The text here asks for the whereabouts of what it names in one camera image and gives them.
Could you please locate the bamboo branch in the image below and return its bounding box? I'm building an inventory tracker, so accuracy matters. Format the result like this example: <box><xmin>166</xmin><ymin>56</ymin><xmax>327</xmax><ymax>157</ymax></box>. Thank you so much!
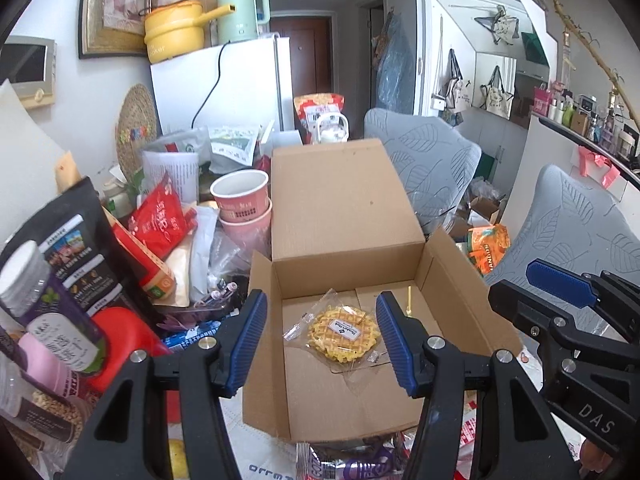
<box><xmin>532</xmin><ymin>0</ymin><xmax>640</xmax><ymax>126</ymax></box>

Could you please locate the waffle in clear packet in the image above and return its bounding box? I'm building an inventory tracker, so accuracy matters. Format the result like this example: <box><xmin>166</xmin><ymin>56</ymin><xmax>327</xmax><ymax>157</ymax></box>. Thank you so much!
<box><xmin>283</xmin><ymin>288</ymin><xmax>393</xmax><ymax>373</ymax></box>

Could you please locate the green white bag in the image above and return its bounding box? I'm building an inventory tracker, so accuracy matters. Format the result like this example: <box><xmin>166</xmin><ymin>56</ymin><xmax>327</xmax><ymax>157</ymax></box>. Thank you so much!
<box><xmin>207</xmin><ymin>125</ymin><xmax>261</xmax><ymax>173</ymax></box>

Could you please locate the silver snack bag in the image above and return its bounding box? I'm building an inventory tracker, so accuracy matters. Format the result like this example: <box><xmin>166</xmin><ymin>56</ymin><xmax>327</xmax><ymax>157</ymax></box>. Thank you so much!
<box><xmin>145</xmin><ymin>127</ymin><xmax>211</xmax><ymax>161</ymax></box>

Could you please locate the clear jar purple label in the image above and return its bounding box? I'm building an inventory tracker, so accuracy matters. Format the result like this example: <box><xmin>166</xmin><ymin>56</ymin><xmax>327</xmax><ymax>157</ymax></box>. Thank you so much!
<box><xmin>0</xmin><ymin>240</ymin><xmax>108</xmax><ymax>376</ymax></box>

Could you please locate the green electric kettle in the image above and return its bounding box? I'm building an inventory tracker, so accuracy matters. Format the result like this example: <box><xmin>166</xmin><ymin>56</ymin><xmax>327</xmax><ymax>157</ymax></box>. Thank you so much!
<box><xmin>215</xmin><ymin>0</ymin><xmax>271</xmax><ymax>45</ymax></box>

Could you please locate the blue white tube packet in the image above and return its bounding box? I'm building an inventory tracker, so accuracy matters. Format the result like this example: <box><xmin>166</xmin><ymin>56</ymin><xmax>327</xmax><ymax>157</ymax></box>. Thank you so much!
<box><xmin>162</xmin><ymin>321</ymin><xmax>221</xmax><ymax>351</ymax></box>

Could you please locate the pink ribbon bow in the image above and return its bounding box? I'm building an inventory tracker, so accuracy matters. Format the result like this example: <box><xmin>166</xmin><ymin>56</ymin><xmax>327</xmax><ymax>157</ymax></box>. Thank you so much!
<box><xmin>577</xmin><ymin>146</ymin><xmax>621</xmax><ymax>192</ymax></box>

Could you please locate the brown cardboard box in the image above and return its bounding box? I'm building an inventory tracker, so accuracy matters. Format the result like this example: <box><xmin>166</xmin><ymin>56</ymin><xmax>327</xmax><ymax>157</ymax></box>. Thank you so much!
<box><xmin>242</xmin><ymin>139</ymin><xmax>524</xmax><ymax>443</ymax></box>

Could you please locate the crumpled clear plastic bag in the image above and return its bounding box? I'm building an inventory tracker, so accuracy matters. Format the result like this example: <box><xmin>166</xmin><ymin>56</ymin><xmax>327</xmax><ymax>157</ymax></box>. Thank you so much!
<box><xmin>207</xmin><ymin>230</ymin><xmax>251</xmax><ymax>286</ymax></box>

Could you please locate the tan wooden board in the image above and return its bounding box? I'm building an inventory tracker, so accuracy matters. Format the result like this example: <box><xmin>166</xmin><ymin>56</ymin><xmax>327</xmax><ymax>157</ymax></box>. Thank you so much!
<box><xmin>55</xmin><ymin>150</ymin><xmax>83</xmax><ymax>193</ymax></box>

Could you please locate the white foam board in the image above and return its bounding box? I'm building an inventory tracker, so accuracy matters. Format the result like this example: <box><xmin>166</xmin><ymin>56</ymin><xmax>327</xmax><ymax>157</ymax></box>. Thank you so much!
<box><xmin>0</xmin><ymin>80</ymin><xmax>76</xmax><ymax>241</ymax></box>

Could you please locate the small open cardboard box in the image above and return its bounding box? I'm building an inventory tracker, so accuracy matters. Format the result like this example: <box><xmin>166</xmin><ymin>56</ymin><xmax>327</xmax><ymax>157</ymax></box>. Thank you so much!
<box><xmin>467</xmin><ymin>195</ymin><xmax>503</xmax><ymax>226</ymax></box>

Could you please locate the black snack bag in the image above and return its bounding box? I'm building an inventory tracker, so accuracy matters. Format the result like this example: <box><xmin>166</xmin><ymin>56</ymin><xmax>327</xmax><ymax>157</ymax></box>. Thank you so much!
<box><xmin>0</xmin><ymin>176</ymin><xmax>161</xmax><ymax>331</ymax></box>

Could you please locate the gold framed picture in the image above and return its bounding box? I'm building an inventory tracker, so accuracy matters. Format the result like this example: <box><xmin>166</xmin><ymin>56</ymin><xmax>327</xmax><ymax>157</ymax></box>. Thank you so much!
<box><xmin>77</xmin><ymin>0</ymin><xmax>155</xmax><ymax>60</ymax></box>

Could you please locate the wall intercom panel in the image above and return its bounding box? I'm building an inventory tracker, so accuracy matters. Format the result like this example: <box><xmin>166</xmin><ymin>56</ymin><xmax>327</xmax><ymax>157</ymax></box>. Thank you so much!
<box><xmin>0</xmin><ymin>36</ymin><xmax>57</xmax><ymax>110</ymax></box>

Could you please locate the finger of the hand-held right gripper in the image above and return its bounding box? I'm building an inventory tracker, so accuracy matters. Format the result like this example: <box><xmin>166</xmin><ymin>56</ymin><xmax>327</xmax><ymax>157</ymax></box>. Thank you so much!
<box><xmin>526</xmin><ymin>259</ymin><xmax>640</xmax><ymax>341</ymax></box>
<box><xmin>488</xmin><ymin>280</ymin><xmax>636</xmax><ymax>386</ymax></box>

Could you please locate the brown door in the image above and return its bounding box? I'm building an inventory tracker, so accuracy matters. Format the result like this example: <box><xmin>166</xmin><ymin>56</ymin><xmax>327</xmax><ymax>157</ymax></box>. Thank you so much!
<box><xmin>270</xmin><ymin>15</ymin><xmax>333</xmax><ymax>96</ymax></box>

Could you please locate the white refrigerator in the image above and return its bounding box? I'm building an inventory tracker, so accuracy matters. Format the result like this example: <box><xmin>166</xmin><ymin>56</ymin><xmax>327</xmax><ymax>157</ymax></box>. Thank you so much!
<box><xmin>150</xmin><ymin>36</ymin><xmax>296</xmax><ymax>146</ymax></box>

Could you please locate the canvas tote bag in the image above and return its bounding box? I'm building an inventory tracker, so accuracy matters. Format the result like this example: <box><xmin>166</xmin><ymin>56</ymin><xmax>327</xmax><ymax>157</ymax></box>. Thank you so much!
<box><xmin>432</xmin><ymin>49</ymin><xmax>473</xmax><ymax>113</ymax></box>

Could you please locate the row of cosmetic bottles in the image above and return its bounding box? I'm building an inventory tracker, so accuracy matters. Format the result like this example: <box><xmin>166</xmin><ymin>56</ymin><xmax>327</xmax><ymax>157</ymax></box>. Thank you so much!
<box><xmin>532</xmin><ymin>77</ymin><xmax>640</xmax><ymax>161</ymax></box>

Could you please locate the grey leaf pattern chair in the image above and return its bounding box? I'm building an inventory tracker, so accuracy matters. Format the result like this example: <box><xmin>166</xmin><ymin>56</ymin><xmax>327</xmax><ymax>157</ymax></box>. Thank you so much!
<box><xmin>364</xmin><ymin>108</ymin><xmax>482</xmax><ymax>233</ymax></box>
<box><xmin>487</xmin><ymin>164</ymin><xmax>640</xmax><ymax>311</ymax></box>

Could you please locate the green paper bag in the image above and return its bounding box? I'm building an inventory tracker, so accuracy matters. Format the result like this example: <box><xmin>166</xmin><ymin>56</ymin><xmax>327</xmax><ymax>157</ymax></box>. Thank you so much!
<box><xmin>520</xmin><ymin>31</ymin><xmax>551</xmax><ymax>66</ymax></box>

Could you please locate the clear jar dark label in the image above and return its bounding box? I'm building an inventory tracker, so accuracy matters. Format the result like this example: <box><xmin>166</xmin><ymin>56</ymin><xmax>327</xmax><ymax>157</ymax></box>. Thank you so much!
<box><xmin>0</xmin><ymin>355</ymin><xmax>86</xmax><ymax>446</ymax></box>

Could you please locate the white handled jug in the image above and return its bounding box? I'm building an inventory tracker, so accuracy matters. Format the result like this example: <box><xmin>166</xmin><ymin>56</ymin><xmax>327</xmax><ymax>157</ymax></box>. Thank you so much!
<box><xmin>314</xmin><ymin>112</ymin><xmax>350</xmax><ymax>145</ymax></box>

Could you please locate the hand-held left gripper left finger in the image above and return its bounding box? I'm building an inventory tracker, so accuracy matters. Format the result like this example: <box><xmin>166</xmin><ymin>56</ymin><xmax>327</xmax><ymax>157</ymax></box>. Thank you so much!
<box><xmin>62</xmin><ymin>288</ymin><xmax>269</xmax><ymax>480</ymax></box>

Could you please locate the red plastic canister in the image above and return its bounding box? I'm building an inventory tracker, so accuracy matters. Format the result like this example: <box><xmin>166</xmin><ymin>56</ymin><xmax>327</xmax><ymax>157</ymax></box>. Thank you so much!
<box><xmin>87</xmin><ymin>307</ymin><xmax>181</xmax><ymax>423</ymax></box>

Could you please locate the star shaped hanging bag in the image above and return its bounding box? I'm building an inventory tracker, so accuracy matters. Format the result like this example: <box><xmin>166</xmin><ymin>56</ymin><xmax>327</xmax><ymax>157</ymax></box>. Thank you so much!
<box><xmin>474</xmin><ymin>5</ymin><xmax>521</xmax><ymax>48</ymax></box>

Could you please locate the orange snack bag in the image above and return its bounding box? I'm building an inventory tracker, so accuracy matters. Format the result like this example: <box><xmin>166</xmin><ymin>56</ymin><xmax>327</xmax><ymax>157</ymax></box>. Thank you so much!
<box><xmin>467</xmin><ymin>224</ymin><xmax>512</xmax><ymax>277</ymax></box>

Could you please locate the white printed paper bag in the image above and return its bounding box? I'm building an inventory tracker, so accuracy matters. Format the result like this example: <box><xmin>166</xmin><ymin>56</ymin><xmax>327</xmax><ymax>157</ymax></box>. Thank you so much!
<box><xmin>142</xmin><ymin>149</ymin><xmax>200</xmax><ymax>206</ymax></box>

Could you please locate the purple white snack packet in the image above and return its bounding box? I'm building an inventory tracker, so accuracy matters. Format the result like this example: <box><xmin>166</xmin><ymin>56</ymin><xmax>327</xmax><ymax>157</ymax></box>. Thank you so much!
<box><xmin>296</xmin><ymin>432</ymin><xmax>416</xmax><ymax>480</ymax></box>

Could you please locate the blue plastic garment cover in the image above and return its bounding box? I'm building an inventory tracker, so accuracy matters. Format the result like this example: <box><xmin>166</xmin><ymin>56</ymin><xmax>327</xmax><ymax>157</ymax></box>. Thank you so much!
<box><xmin>375</xmin><ymin>10</ymin><xmax>416</xmax><ymax>108</ymax></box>

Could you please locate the red yellow snack bag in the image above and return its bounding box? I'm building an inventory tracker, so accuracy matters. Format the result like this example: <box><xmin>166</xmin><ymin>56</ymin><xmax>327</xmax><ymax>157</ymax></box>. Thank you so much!
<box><xmin>293</xmin><ymin>91</ymin><xmax>347</xmax><ymax>136</ymax></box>

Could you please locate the pink bottle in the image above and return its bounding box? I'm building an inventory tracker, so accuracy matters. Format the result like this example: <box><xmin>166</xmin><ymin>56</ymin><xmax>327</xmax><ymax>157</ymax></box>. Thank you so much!
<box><xmin>17</xmin><ymin>332</ymin><xmax>76</xmax><ymax>396</ymax></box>

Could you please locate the yellow lemon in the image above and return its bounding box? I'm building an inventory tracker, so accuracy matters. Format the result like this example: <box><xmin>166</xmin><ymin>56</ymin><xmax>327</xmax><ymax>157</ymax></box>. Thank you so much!
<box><xmin>168</xmin><ymin>439</ymin><xmax>191</xmax><ymax>480</ymax></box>

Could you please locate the round woven mat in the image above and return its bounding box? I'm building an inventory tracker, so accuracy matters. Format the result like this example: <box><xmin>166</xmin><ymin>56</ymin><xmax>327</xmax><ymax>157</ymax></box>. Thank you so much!
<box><xmin>115</xmin><ymin>83</ymin><xmax>160</xmax><ymax>181</ymax></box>

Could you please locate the pink gift bag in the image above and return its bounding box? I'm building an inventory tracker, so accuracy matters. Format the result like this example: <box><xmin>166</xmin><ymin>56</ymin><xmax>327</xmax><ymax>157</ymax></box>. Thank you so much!
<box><xmin>532</xmin><ymin>85</ymin><xmax>553</xmax><ymax>116</ymax></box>

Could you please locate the yellow pot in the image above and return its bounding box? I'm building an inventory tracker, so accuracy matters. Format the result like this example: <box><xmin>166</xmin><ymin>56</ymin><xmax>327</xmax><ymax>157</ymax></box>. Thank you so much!
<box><xmin>144</xmin><ymin>1</ymin><xmax>236</xmax><ymax>65</ymax></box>

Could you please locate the black power cable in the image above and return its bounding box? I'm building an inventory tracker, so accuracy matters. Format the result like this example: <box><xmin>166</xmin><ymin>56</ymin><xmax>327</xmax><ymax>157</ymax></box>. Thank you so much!
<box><xmin>191</xmin><ymin>42</ymin><xmax>231</xmax><ymax>133</ymax></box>

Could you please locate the pink paper cup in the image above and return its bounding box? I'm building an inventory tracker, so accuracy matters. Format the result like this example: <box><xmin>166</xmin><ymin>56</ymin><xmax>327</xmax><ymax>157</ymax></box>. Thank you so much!
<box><xmin>210</xmin><ymin>170</ymin><xmax>271</xmax><ymax>221</ymax></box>
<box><xmin>218</xmin><ymin>197</ymin><xmax>273</xmax><ymax>261</ymax></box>

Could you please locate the red sauce packet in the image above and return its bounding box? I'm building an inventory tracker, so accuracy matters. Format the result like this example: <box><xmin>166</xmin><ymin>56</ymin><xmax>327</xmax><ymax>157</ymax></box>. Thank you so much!
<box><xmin>127</xmin><ymin>172</ymin><xmax>198</xmax><ymax>261</ymax></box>

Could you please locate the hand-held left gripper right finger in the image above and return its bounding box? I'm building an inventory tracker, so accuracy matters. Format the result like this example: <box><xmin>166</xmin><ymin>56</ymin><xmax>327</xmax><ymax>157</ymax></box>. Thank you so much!
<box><xmin>376</xmin><ymin>291</ymin><xmax>583</xmax><ymax>480</ymax></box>

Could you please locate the red orange snack packet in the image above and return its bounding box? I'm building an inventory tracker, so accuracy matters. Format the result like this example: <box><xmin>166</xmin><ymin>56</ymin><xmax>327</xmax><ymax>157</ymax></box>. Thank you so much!
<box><xmin>112</xmin><ymin>222</ymin><xmax>178</xmax><ymax>303</ymax></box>

